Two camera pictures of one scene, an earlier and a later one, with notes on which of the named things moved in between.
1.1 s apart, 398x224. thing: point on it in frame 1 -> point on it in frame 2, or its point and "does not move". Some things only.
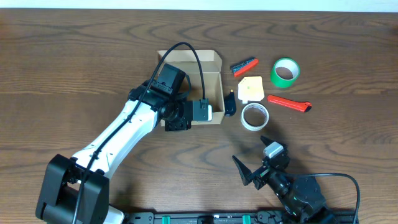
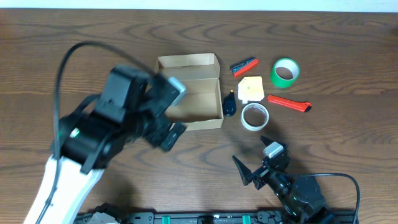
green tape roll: [285, 72] does not move
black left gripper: [177, 125] -> [166, 134]
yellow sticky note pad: [250, 89] does not move
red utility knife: [301, 106] does not move
